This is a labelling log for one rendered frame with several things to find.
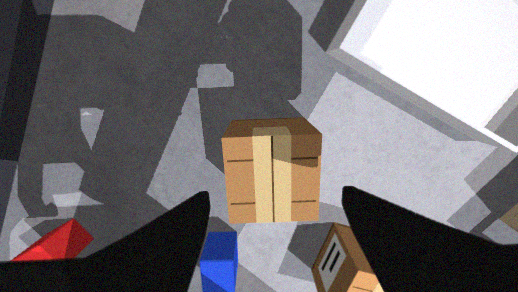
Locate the blue block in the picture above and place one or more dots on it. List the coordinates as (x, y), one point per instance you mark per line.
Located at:
(219, 262)

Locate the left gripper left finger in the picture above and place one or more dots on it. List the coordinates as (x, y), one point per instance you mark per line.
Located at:
(161, 256)

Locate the white open-top tray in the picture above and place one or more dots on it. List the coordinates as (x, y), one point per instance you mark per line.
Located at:
(455, 59)

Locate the brown cardboard box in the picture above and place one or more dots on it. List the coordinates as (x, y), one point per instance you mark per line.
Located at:
(341, 265)
(272, 170)

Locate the red block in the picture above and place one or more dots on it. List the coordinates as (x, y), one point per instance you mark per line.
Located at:
(66, 241)

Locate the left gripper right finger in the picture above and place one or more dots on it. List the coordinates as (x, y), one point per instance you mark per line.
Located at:
(409, 252)

